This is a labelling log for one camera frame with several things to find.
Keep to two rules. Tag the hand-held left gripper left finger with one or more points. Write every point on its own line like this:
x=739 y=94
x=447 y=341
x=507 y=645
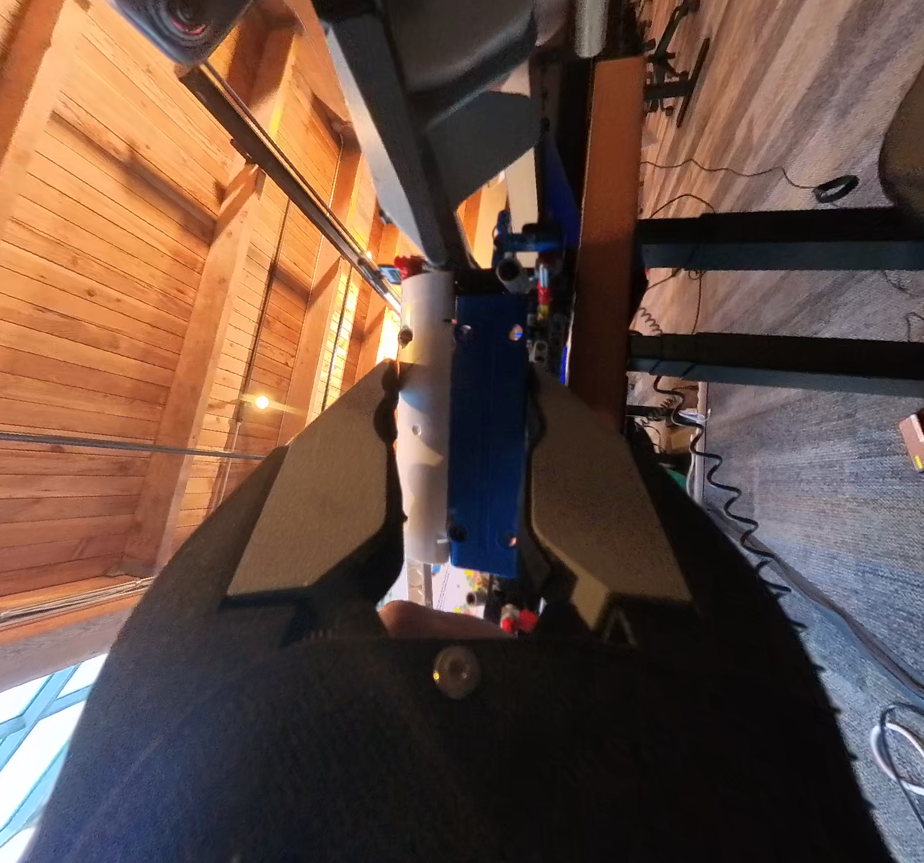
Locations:
x=317 y=509

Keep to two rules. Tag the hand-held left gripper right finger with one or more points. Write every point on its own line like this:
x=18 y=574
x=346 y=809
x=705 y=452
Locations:
x=606 y=516

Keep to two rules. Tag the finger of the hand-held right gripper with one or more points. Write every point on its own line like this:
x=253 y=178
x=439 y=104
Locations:
x=404 y=155

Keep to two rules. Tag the toy brick car model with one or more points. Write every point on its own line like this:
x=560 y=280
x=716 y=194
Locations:
x=487 y=430

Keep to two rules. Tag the black desk leg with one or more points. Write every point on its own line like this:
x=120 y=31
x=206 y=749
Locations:
x=779 y=242
x=779 y=365

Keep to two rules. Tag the thin metal rod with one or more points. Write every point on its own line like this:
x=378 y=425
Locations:
x=108 y=443

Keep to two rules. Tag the black office chair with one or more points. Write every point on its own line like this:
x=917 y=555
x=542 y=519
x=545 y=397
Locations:
x=628 y=4

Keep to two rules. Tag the brown cardboard box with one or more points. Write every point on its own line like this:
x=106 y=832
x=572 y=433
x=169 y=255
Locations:
x=913 y=441

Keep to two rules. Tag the ceiling light rail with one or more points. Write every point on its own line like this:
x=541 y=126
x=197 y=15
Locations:
x=289 y=170

